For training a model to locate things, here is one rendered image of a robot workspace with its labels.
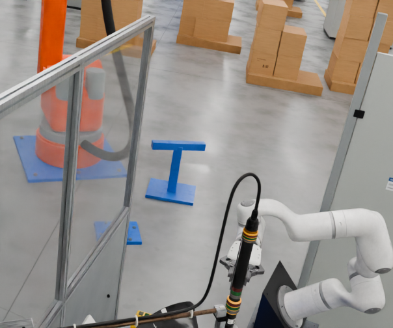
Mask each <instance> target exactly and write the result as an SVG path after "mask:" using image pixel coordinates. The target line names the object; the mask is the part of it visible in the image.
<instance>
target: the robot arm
mask: <svg viewBox="0 0 393 328"><path fill-rule="evenodd" d="M255 203H256V199H253V200H245V201H243V202H240V203H239V204H238V205H237V223H238V229H237V236H236V239H235V242H234V243H233V244H232V246H231V248H230V250H229V252H228V254H227V255H226V256H224V257H222V258H220V260H219V262H220V263H221V264H222V265H224V266H225V268H227V270H228V277H230V279H229V282H232V277H233V273H234V268H235V264H236V259H237V254H238V251H239V245H240V242H241V235H242V231H243V228H244V227H245V225H246V222H247V219H248V218H249V217H250V216H251V213H252V211H253V209H254V207H255ZM263 215H271V216H274V217H277V218H279V219H280V220H281V221H282V222H283V223H284V226H285V227H286V230H287V233H288V235H289V237H290V239H291V240H292V241H296V242H302V241H316V240H324V239H337V238H350V237H355V240H356V247H357V256H355V257H353V258H351V259H350V260H349V262H348V264H347V272H348V275H349V281H350V285H351V290H352V291H351V293H349V292H348V291H347V290H346V289H345V287H344V285H343V284H342V283H341V282H340V281H339V280H338V279H336V278H331V279H327V280H323V281H321V282H317V283H315V284H311V285H309V286H305V287H303V288H299V289H298V290H294V291H293V290H292V289H291V288H290V287H289V286H285V285H283V286H281V287H280V288H279V289H278V291H277V305H278V309H279V312H280V315H281V316H282V319H283V320H284V321H285V323H286V324H287V325H288V326H289V327H290V328H300V327H301V326H302V323H303V318H305V317H309V316H312V315H315V314H319V313H321V312H325V311H328V310H331V309H334V308H338V307H351V308H354V309H356V310H358V311H361V312H363V313H366V314H375V313H377V312H379V311H380V310H382V309H383V307H384V305H385V293H384V290H383V285H382V282H381V278H380V275H379V274H384V273H388V272H389V271H390V270H391V269H392V268H393V248H392V244H391V241H390V237H389V235H388V230H387V227H386V223H385V220H384V218H383V216H382V215H381V214H380V213H378V212H375V211H370V210H367V209H363V208H356V209H348V210H336V211H329V212H319V213H308V214H302V215H299V214H296V213H294V212H292V211H291V210H290V209H289V208H288V207H287V206H285V205H284V204H283V203H281V202H279V201H277V200H273V199H268V198H263V199H260V201H259V205H258V217H257V218H258V220H259V225H258V237H257V240H256V242H254V245H253V248H252V253H251V258H250V261H249V266H248V269H247V274H246V277H245V282H244V286H246V284H247V282H250V279H251V277H253V276H256V275H263V274H264V272H265V269H264V268H263V267H262V265H261V264H260V260H261V251H262V249H261V245H262V240H263V236H264V231H265V220H264V218H263V217H262V216H263Z"/></svg>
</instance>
